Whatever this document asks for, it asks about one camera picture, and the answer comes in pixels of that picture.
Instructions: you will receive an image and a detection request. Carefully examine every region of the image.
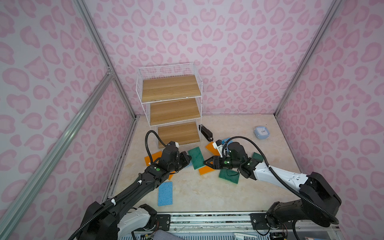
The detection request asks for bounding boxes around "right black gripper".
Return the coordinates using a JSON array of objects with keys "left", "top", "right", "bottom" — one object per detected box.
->
[{"left": 202, "top": 155, "right": 241, "bottom": 170}]

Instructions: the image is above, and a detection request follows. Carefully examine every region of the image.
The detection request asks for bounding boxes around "green sponge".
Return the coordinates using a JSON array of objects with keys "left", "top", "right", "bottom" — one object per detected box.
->
[
  {"left": 219, "top": 169, "right": 240, "bottom": 185},
  {"left": 188, "top": 147, "right": 205, "bottom": 170},
  {"left": 252, "top": 153, "right": 264, "bottom": 163}
]

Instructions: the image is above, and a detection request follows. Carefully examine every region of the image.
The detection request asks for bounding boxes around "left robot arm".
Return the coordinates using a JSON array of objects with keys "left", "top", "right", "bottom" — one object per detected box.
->
[{"left": 69, "top": 130, "right": 192, "bottom": 240}]

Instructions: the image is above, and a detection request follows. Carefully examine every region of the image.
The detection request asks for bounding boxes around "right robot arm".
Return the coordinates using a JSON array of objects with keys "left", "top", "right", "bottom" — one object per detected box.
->
[{"left": 204, "top": 136, "right": 342, "bottom": 229}]

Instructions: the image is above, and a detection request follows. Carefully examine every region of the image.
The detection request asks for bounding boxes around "orange sponge centre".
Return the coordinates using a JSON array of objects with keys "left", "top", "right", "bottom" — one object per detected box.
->
[{"left": 198, "top": 166, "right": 215, "bottom": 176}]

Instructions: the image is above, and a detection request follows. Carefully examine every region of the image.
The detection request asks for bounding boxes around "orange sponge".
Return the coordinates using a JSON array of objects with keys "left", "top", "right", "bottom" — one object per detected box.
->
[
  {"left": 198, "top": 166, "right": 215, "bottom": 176},
  {"left": 205, "top": 142, "right": 220, "bottom": 156},
  {"left": 144, "top": 151, "right": 162, "bottom": 167},
  {"left": 168, "top": 172, "right": 174, "bottom": 181}
]

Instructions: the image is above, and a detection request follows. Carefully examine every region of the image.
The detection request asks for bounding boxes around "orange sponge back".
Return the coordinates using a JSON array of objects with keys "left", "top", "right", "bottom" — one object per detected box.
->
[{"left": 205, "top": 142, "right": 220, "bottom": 156}]

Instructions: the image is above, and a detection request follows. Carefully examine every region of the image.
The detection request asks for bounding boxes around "black stapler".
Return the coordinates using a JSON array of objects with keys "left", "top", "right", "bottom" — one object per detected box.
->
[{"left": 199, "top": 125, "right": 214, "bottom": 142}]

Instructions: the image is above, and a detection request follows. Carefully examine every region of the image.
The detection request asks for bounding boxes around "orange sponge far left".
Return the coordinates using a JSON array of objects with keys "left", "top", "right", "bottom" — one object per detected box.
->
[{"left": 144, "top": 151, "right": 162, "bottom": 167}]

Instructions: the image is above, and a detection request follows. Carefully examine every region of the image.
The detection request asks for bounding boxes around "blue sponge near front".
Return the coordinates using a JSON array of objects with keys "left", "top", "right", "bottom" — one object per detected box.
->
[{"left": 158, "top": 182, "right": 173, "bottom": 207}]

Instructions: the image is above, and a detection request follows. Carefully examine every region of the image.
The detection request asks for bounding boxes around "light blue round container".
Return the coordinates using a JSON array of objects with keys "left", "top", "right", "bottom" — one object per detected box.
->
[{"left": 254, "top": 126, "right": 270, "bottom": 140}]

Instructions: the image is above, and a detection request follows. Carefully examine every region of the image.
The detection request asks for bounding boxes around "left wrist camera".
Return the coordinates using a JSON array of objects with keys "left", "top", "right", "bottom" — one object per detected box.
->
[{"left": 169, "top": 141, "right": 179, "bottom": 148}]

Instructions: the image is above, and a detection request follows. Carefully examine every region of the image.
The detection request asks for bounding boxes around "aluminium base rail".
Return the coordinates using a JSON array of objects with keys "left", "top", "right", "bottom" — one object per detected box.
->
[{"left": 116, "top": 209, "right": 343, "bottom": 240}]

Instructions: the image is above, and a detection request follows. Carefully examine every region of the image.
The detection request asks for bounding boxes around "white wire wooden shelf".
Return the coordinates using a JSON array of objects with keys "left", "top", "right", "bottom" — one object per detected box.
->
[{"left": 136, "top": 63, "right": 203, "bottom": 148}]

